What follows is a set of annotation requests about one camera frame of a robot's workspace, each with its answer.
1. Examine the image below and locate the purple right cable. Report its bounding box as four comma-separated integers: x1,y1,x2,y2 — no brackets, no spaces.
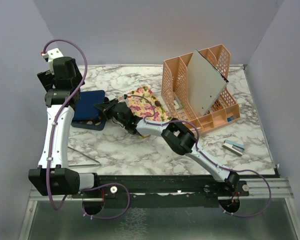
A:
124,94,272,218

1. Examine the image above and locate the peach plastic desk organizer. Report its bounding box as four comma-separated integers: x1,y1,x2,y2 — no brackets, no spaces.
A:
161,44,241,134

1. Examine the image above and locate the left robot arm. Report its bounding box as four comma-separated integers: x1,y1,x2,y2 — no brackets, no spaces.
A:
28,56,101,198

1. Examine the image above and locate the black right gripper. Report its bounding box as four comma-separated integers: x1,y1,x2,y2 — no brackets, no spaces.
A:
93,99,127,128

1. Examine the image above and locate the stapler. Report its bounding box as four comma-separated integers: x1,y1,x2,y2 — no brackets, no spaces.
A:
222,139,245,156

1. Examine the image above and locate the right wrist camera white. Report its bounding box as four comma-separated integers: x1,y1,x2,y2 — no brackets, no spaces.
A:
118,94,129,102

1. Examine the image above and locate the purple cable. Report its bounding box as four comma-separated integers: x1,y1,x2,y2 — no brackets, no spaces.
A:
40,38,130,220
124,94,272,218

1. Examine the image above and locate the grey board in organizer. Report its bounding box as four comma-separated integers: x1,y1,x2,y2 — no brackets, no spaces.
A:
187,50,229,117

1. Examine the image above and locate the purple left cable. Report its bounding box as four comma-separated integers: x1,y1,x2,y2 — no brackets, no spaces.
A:
40,38,130,220

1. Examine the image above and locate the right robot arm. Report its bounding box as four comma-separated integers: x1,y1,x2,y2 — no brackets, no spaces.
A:
94,99,240,196

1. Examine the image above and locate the small blue cap item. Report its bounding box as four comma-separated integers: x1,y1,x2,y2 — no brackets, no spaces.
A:
227,115,237,122

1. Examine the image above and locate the floral serving tray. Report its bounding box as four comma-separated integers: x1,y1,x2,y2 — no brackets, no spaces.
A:
124,86,172,122

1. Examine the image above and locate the blue box lid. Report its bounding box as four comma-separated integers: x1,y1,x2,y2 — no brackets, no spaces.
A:
72,90,105,121

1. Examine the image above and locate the dark oval chocolate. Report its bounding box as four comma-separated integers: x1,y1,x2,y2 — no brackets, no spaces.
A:
154,100,162,107

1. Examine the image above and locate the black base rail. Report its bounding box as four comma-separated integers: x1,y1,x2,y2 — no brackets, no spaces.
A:
72,175,249,209

